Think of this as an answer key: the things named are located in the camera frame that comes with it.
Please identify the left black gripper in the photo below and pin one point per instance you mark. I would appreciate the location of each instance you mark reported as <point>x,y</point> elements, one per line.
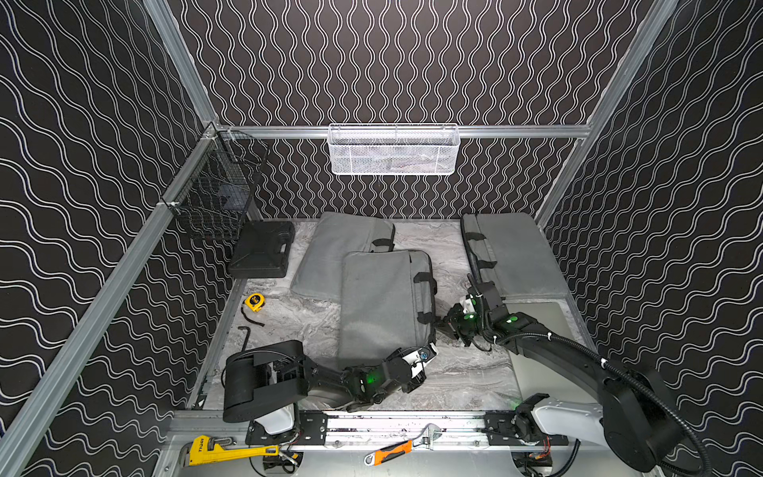
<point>408,367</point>

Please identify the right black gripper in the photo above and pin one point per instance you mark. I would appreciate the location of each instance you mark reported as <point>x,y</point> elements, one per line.
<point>463,323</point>

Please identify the grey laptop bag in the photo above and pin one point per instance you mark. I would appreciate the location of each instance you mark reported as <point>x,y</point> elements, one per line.
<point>319,274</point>
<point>510,251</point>
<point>387,303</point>

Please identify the silver laptop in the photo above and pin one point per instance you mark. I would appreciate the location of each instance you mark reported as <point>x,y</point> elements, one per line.
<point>532,376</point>

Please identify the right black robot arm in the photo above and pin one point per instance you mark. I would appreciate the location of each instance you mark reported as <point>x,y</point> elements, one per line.
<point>632,412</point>

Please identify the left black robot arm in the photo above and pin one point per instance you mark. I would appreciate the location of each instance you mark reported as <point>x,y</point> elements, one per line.
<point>264,381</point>

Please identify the orange adjustable wrench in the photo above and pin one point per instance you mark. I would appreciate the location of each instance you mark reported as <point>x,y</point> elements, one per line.
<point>425,439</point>

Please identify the black hex key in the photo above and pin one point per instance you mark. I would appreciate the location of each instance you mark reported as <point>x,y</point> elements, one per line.
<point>247,331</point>

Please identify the yellow tape measure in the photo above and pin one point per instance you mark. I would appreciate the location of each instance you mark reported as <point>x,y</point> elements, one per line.
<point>254,302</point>

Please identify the black plastic tool case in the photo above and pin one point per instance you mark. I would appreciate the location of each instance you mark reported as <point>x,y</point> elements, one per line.
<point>263,250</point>

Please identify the yellow pipe wrench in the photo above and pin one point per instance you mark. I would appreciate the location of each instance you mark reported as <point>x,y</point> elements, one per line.
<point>204,450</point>

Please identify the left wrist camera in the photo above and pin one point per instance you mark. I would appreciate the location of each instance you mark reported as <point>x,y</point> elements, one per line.
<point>419,358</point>

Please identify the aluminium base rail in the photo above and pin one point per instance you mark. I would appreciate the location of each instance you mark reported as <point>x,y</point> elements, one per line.
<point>417,429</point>

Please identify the white wire mesh basket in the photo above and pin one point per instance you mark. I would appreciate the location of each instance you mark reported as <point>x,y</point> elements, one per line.
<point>387,149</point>

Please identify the black wire basket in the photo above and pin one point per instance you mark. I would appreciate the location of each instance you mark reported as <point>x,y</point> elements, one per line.
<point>215,194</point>

